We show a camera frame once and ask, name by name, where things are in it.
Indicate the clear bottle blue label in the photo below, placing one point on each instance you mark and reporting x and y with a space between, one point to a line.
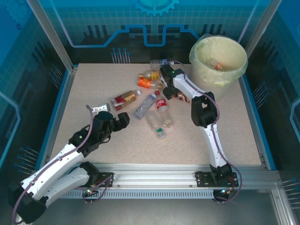
155 63

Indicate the clear water bottle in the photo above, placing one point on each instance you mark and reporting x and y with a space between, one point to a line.
144 106

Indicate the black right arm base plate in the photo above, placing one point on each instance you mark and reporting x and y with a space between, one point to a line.
202 179

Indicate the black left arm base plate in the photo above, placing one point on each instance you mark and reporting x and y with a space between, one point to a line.
106 179

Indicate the clear bottle green cap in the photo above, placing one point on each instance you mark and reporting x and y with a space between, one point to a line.
160 132

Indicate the bottle with orange label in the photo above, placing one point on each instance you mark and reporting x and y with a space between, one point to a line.
145 82

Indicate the yellow orange juice bottle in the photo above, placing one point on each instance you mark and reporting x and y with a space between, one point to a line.
154 75

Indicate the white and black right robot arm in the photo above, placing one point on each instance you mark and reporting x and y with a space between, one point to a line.
214 145

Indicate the cola bottle red label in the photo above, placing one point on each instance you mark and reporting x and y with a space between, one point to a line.
161 104

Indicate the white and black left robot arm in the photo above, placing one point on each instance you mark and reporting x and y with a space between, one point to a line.
51 164

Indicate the aluminium frame post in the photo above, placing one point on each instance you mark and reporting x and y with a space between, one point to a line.
50 35
260 28

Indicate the bin with pale green liner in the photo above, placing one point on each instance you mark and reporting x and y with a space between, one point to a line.
204 56

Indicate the aluminium side rail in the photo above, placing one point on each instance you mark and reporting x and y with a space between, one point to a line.
60 117
249 105

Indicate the small circuit board with LED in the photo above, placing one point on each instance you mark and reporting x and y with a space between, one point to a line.
222 192
90 192

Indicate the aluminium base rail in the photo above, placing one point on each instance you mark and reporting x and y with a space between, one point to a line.
152 173

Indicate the tea bottle red label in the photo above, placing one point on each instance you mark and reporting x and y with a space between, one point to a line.
124 99

